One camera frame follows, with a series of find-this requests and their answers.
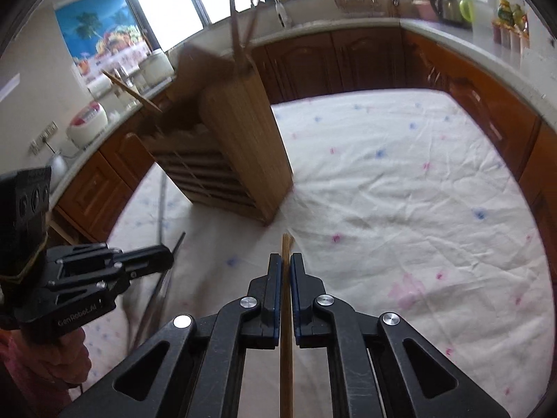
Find small white appliance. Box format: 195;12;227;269
89;67;141;110

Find yellow oil bottle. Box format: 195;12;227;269
495;0;515;25

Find electric kettle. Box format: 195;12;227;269
428;0;464;25

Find wooden chopstick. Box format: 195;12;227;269
103;71;163;115
279;233;295;418

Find tall white rice cooker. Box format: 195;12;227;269
139;49;175;86

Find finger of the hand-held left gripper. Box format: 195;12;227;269
44;244;175;304

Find fruit and palm wall poster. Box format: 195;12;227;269
54;0;145;84

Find white and red rice cooker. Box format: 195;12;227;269
65;100;109;149

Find long white wall outlet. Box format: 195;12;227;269
29;121;58;156

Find grey kitchen countertop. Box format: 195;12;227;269
54;6;557;170

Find person's left hand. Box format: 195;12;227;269
0;327;90;401

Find row of spice jars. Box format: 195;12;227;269
491;21;530;55

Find kitchen faucet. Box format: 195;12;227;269
250;0;291;29

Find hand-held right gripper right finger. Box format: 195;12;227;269
291;253;513;418

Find wooden utensil holder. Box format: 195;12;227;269
138;45;295;226

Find pink basin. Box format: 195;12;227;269
411;0;438;21

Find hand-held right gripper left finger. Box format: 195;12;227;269
56;253;283;418

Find wooden base cabinets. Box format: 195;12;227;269
56;22;557;247

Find white floral tablecloth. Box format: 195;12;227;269
103;87;550;418

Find metal chopstick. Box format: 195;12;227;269
131;232;187;349
131;172;171;349

